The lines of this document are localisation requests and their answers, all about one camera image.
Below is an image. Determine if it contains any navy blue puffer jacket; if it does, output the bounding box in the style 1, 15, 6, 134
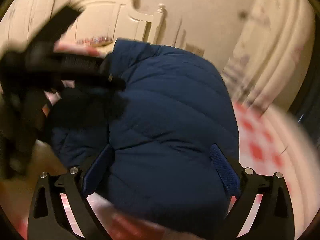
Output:
48, 40, 239, 239

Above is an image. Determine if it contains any white wardrobe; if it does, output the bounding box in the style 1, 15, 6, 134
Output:
1, 0, 55, 51

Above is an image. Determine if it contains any colourful patterned pillow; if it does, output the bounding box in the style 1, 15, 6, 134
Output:
76, 36, 113, 48

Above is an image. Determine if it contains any white wooden headboard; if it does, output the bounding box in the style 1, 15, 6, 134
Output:
60, 0, 166, 44

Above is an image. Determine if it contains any red white checkered blanket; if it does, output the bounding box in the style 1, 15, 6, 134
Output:
15, 42, 313, 240

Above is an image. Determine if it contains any slim desk lamp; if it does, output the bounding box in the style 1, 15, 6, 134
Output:
172, 17, 183, 47

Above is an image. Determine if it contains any boat print curtain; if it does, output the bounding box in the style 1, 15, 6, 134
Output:
221, 0, 315, 113

